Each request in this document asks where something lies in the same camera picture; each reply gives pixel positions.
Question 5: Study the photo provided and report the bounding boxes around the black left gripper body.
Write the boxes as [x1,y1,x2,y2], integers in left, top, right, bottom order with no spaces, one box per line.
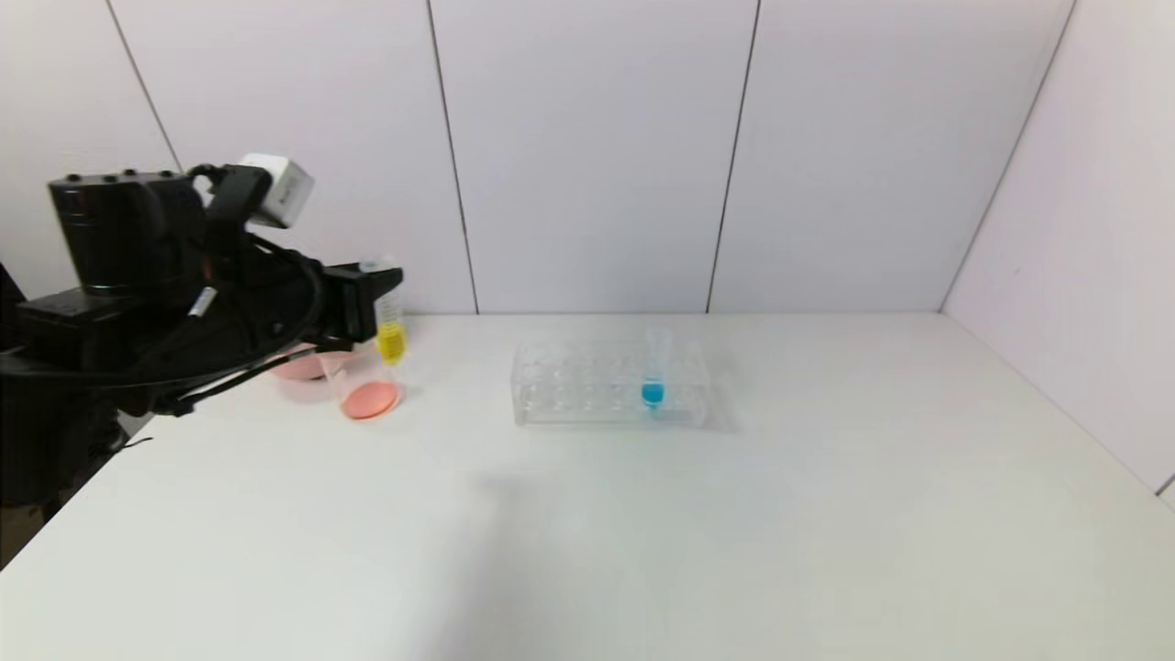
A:
[247,262,377,354]

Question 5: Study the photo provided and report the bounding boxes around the test tube with yellow pigment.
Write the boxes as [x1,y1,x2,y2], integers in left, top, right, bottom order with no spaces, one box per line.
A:
[360,257,408,368]

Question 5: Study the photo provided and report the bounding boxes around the clear glass beaker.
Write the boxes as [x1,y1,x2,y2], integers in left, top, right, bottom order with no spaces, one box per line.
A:
[317,344,402,421]

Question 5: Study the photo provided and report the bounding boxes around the clear acrylic test tube rack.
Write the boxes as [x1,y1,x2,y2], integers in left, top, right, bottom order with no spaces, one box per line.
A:
[511,338,710,429]

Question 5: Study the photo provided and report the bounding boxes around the test tube with blue pigment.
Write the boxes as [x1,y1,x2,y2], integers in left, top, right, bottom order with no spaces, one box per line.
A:
[642,325,674,410]

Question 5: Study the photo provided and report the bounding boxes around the pink plastic bowl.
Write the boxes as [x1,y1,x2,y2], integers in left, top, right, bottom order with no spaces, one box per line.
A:
[271,344,354,382]

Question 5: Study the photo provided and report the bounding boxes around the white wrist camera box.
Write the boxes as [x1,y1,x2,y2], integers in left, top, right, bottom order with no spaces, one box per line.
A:
[237,153,316,230]

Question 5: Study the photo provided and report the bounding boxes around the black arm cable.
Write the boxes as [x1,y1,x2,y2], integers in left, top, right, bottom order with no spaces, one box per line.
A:
[0,234,327,416]

